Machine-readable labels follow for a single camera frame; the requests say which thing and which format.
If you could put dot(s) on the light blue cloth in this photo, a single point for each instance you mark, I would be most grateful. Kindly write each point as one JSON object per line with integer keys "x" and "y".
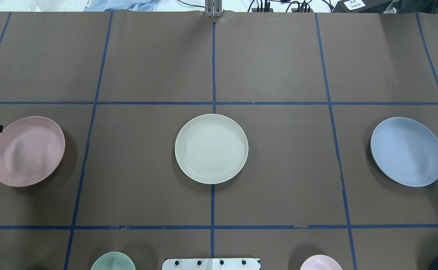
{"x": 114, "y": 5}

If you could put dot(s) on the cream white plate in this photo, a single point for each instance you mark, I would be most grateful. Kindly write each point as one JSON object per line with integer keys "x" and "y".
{"x": 211, "y": 149}

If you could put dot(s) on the pink bowl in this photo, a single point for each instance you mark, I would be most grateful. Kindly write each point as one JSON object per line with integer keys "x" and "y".
{"x": 320, "y": 262}

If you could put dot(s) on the green bowl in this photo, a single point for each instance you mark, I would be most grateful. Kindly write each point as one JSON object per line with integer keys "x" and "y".
{"x": 113, "y": 261}

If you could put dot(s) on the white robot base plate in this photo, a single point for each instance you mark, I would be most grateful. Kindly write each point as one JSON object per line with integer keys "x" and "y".
{"x": 212, "y": 264}

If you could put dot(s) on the blue plate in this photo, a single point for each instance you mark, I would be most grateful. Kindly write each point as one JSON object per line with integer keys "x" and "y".
{"x": 406, "y": 151}

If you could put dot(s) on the aluminium frame post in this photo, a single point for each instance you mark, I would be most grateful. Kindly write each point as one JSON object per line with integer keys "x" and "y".
{"x": 213, "y": 8}

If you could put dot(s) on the pink plate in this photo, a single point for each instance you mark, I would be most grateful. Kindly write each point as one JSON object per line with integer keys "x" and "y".
{"x": 31, "y": 149}

